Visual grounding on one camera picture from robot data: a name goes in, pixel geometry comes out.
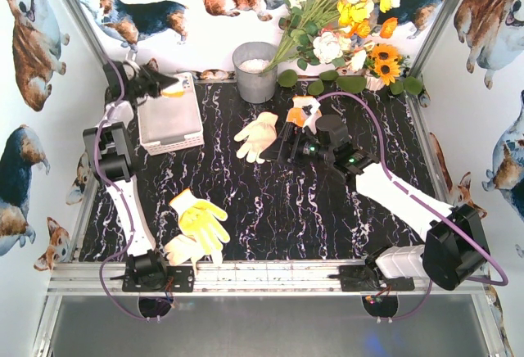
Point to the orange dotted glove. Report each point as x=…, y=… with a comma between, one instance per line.
x=295, y=115

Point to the artificial flower bouquet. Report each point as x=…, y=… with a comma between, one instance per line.
x=333, y=32

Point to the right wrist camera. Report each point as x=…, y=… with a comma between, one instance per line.
x=311, y=113

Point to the small sunflower pot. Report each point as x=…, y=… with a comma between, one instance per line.
x=387, y=63

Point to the cream knit glove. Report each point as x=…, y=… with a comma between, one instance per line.
x=256, y=137

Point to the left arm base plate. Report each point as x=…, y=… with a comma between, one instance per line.
x=157, y=278

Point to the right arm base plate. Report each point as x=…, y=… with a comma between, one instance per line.
x=360, y=275

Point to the cream glove at front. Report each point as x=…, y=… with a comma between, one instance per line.
x=183, y=248

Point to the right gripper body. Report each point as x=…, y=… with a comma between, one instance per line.
x=289, y=146

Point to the grey metal bucket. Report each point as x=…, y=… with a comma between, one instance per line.
x=256, y=78

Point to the yellow palm glove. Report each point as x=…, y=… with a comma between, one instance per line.
x=202, y=220

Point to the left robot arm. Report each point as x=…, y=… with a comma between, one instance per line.
x=110, y=157

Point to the white plastic storage basket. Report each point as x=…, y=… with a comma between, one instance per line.
x=171, y=124

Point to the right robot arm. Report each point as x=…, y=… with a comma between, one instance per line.
x=453, y=241

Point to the white glove orange cuff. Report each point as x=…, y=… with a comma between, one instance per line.
x=173, y=91

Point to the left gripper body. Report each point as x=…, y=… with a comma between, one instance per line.
x=146, y=83

